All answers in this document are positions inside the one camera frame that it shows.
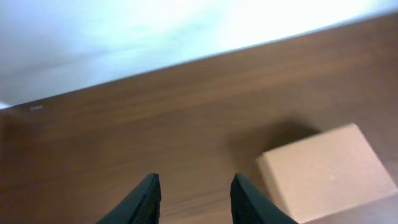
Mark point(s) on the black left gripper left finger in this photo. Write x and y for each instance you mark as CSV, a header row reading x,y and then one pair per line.
x,y
140,206

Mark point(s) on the brown cardboard box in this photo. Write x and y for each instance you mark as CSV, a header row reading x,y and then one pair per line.
x,y
324,174

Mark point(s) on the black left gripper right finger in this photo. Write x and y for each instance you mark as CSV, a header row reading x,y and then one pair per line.
x,y
250,206

